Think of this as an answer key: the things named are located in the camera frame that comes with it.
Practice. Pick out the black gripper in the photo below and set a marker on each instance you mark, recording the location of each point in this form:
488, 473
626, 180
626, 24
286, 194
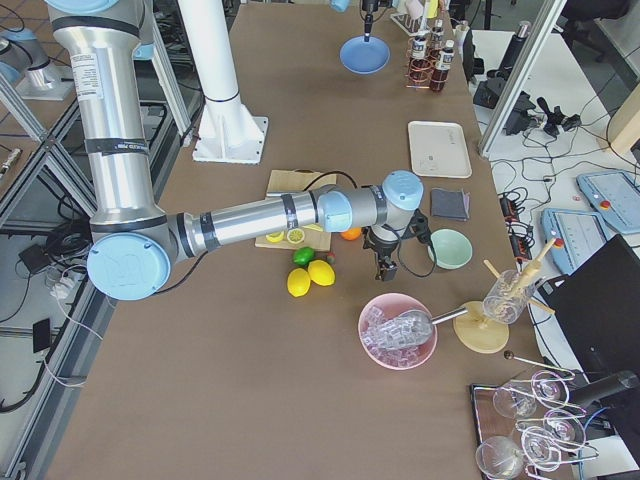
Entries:
382, 247
368, 7

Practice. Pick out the blue plate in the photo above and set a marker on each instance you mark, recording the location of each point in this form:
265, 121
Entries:
364, 55

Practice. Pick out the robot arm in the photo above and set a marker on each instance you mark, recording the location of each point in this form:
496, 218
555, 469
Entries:
135, 242

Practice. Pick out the orange fruit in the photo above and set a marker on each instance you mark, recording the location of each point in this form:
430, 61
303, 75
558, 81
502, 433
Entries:
351, 234

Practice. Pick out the metal ice scoop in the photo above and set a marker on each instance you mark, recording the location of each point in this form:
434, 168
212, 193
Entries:
413, 328

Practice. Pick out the pink bowl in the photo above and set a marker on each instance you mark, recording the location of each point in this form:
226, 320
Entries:
393, 304

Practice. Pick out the green bowl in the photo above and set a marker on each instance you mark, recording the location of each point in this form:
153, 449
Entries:
450, 249

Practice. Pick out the yellow lemon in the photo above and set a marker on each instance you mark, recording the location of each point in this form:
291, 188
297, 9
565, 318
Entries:
321, 273
298, 282

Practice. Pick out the clear ice cubes pile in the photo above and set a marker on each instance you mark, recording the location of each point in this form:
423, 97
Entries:
400, 359

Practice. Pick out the tea bottle right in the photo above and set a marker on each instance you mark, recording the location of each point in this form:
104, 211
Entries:
437, 38

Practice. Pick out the tea bottle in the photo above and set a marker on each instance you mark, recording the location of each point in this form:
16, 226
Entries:
437, 38
442, 67
418, 64

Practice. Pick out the tea bottle left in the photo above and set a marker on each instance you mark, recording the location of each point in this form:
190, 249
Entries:
418, 64

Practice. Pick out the green lime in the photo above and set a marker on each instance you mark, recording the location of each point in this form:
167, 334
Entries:
303, 256

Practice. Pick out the grey folded cloth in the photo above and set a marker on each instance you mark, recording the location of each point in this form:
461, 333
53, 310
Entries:
450, 204

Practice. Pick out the lemon slice upper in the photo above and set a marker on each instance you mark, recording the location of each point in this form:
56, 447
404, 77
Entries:
295, 236

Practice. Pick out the tea bottle front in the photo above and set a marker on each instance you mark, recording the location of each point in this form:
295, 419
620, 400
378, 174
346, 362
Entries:
442, 67

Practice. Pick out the lemon half lower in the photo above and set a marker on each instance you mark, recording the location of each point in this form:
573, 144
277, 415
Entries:
275, 238

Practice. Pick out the clear glass on stand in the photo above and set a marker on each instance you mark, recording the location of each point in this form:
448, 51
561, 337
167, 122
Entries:
504, 303

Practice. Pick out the cream rabbit tray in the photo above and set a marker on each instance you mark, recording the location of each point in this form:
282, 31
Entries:
438, 149

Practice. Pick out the wooden cutting board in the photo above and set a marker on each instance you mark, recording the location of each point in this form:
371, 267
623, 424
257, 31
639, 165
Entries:
285, 181

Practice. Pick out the black water bottle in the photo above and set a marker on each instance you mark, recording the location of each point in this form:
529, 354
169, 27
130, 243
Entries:
514, 48

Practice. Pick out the blue teach pendant near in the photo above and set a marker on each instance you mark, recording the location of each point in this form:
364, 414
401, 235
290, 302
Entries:
581, 234

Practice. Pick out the blue teach pendant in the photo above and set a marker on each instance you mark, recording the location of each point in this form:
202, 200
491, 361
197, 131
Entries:
615, 196
581, 234

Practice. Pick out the wine glass rack tray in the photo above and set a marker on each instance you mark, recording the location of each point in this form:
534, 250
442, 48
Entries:
528, 428

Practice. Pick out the black monitor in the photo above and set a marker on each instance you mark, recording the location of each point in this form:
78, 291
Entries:
597, 308

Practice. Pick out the blue teach pendant far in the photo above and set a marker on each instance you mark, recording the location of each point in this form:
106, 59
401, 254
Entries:
615, 196

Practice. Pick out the copper wire bottle rack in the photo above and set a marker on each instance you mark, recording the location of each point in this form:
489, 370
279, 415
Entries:
431, 61

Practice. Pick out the aluminium frame post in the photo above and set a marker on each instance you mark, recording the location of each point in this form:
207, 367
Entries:
541, 40

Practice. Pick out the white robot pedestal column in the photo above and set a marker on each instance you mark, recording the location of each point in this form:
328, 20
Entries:
228, 132

